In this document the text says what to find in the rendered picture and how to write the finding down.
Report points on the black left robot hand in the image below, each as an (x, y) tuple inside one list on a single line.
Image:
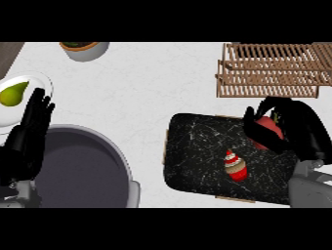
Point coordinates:
[(25, 136)]

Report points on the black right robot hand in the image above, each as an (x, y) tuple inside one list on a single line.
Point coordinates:
[(305, 133)]

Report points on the red bell pepper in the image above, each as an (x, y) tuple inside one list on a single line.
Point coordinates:
[(271, 127)]

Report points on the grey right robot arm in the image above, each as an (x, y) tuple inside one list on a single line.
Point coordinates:
[(318, 187)]

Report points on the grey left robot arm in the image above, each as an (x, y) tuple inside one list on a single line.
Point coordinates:
[(16, 195)]

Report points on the wooden tiered shelf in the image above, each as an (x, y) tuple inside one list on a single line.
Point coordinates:
[(275, 70)]

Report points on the black marble tray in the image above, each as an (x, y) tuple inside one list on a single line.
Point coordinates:
[(207, 153)]

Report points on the white plate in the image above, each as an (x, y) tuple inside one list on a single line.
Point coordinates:
[(1, 104)]

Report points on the green pear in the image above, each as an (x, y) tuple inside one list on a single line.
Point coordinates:
[(11, 95)]

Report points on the large grey pot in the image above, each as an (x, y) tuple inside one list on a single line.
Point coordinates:
[(85, 169)]

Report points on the red cupcake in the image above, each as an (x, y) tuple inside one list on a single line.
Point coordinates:
[(235, 166)]

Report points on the white plant pot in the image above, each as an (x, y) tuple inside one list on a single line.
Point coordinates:
[(85, 50)]

